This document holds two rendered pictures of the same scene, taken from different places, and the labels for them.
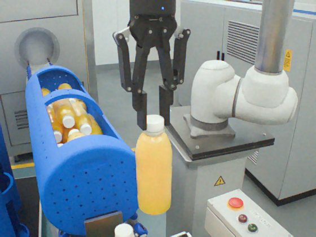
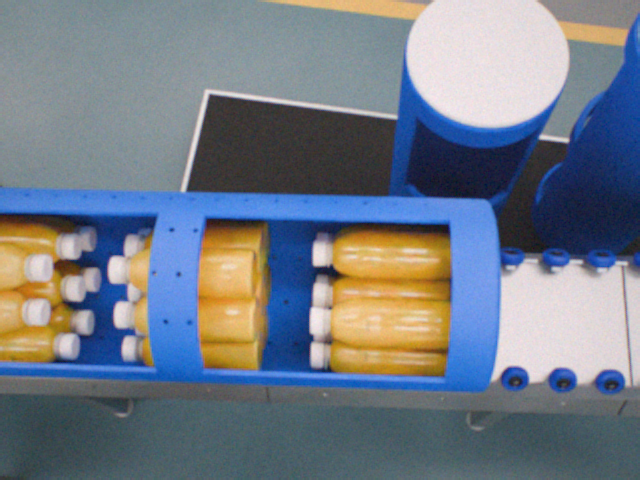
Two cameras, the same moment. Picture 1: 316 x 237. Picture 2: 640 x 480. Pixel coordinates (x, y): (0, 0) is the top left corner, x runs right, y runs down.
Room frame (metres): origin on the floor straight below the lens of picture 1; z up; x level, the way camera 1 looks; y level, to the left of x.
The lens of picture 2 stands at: (1.35, 0.18, 2.26)
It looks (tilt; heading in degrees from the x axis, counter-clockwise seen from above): 72 degrees down; 124
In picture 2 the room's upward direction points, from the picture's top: 7 degrees counter-clockwise
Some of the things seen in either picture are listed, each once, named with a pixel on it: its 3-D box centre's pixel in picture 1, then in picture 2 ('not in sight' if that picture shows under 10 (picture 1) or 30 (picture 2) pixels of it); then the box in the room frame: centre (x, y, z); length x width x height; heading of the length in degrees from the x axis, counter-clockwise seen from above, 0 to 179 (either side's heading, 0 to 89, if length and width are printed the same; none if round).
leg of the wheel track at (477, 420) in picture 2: not in sight; (495, 406); (1.55, 0.52, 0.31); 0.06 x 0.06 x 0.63; 25
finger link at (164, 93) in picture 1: (164, 105); not in sight; (0.51, -0.01, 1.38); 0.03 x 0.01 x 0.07; 25
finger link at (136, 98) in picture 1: (131, 96); not in sight; (0.48, 0.04, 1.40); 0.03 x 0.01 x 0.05; 115
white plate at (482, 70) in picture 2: not in sight; (487, 54); (1.22, 0.94, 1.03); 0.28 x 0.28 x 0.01
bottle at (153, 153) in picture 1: (153, 169); not in sight; (0.50, 0.01, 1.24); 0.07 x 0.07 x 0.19
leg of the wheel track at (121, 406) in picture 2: not in sight; (88, 391); (0.66, 0.11, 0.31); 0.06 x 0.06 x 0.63; 25
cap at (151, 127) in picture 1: (153, 123); not in sight; (0.50, 0.01, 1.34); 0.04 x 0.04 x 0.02
